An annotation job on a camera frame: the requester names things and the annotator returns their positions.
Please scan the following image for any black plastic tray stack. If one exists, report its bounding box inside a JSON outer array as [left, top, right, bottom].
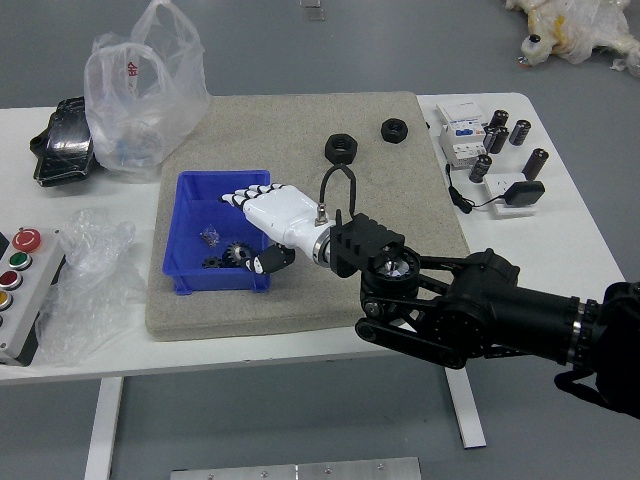
[[28, 96, 104, 190]]

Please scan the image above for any plastic-wrapped white plush toy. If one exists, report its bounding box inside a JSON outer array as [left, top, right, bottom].
[[502, 0, 640, 79]]

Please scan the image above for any small black nut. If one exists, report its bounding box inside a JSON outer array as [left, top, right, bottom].
[[380, 117, 410, 144]]

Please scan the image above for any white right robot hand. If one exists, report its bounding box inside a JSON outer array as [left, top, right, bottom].
[[217, 183, 334, 275]]

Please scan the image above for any grey push-button control box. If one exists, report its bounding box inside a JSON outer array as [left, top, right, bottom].
[[0, 227, 67, 369]]

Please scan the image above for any translucent white plastic bag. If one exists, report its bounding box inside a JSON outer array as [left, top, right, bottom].
[[82, 0, 211, 184]]

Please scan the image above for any black power cord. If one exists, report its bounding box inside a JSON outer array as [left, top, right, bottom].
[[443, 162, 506, 217]]

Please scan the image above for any black power adapter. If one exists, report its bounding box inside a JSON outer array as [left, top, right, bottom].
[[501, 180, 546, 207]]

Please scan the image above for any grey metal plate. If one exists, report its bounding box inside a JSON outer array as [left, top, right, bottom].
[[169, 456, 422, 480]]

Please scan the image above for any white power socket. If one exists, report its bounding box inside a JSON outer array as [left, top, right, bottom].
[[482, 172, 539, 221]]

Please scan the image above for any white circuit breaker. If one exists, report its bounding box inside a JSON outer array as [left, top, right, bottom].
[[433, 98, 494, 169]]

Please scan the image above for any white table leg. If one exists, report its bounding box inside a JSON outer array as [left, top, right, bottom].
[[82, 377, 125, 480], [444, 372, 487, 449]]

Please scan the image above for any grey-brown foam mat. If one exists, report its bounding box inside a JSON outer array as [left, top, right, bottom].
[[143, 90, 472, 343]]

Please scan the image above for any blue plastic box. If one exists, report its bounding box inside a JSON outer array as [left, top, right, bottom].
[[162, 169, 274, 295]]

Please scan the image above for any large black gear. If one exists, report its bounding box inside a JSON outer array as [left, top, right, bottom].
[[221, 241, 251, 269]]

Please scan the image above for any big black nut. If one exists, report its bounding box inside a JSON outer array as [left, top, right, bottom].
[[323, 132, 359, 165]]

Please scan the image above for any clear bubble wrap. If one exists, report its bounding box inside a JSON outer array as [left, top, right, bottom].
[[33, 207, 149, 366]]

